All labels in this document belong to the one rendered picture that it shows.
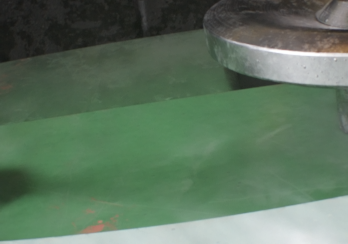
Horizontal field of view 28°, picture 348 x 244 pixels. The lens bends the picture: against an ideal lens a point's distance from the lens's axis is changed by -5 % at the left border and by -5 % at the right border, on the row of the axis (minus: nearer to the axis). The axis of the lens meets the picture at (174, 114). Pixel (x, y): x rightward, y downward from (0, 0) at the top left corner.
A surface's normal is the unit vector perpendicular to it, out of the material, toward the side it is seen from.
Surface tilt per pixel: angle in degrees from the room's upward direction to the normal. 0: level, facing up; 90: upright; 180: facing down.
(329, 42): 69
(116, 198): 90
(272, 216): 90
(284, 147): 90
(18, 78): 90
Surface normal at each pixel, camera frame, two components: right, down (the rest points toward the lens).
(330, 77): -0.45, 0.39
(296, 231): -0.15, -0.92
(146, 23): 0.00, 0.36
